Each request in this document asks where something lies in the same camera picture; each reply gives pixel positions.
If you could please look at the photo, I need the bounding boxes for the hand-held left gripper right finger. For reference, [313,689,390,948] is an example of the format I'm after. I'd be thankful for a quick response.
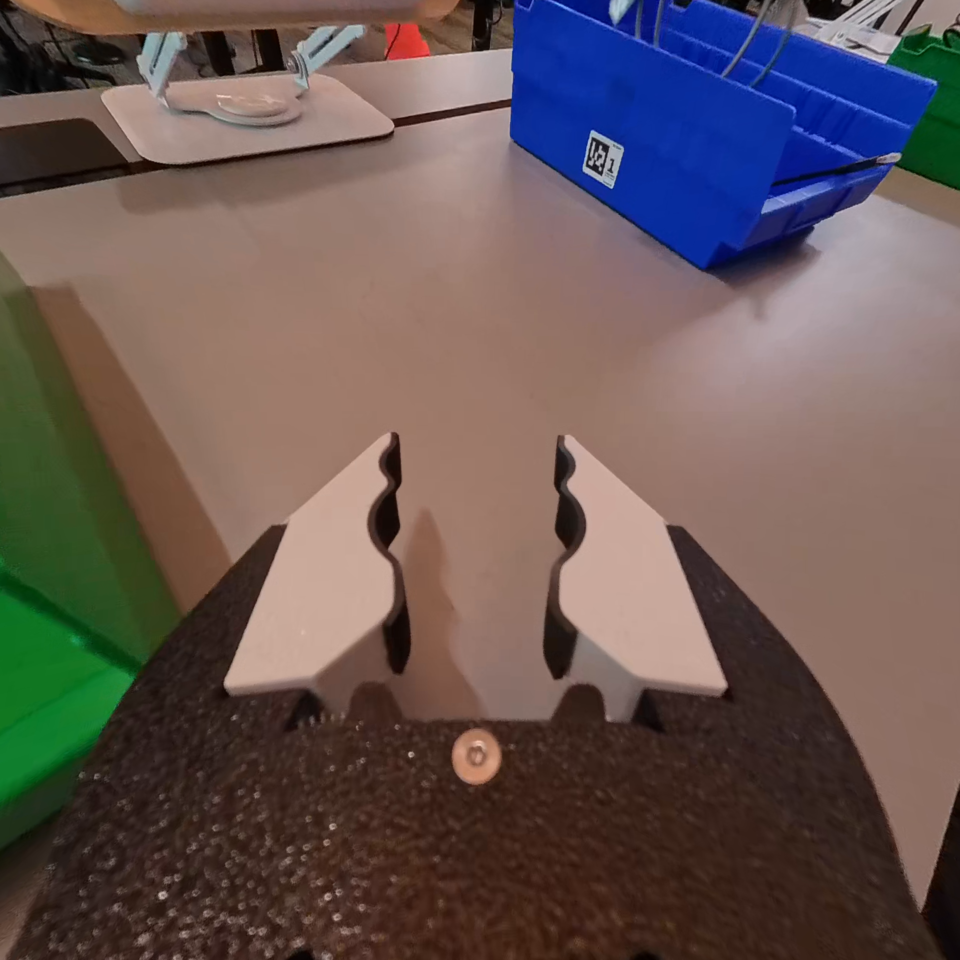
[543,433,730,723]

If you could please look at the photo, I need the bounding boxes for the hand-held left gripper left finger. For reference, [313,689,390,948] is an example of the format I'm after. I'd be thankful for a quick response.
[223,431,412,710]

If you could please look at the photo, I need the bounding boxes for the blue plastic bin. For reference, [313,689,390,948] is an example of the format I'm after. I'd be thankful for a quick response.
[510,0,939,271]

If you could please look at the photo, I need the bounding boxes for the grey braided cable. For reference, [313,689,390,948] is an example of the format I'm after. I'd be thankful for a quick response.
[633,0,795,87]

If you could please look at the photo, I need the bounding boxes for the grey desk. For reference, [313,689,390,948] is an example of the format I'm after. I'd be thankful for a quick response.
[0,48,960,916]

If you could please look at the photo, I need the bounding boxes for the orange traffic cone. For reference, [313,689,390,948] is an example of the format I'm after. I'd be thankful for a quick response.
[384,22,432,61]

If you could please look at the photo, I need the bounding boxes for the green plastic bin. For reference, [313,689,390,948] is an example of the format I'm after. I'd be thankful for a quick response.
[0,251,185,852]
[888,26,960,190]

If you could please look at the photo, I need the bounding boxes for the wooden document stand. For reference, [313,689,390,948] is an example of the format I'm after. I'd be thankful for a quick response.
[15,0,459,165]

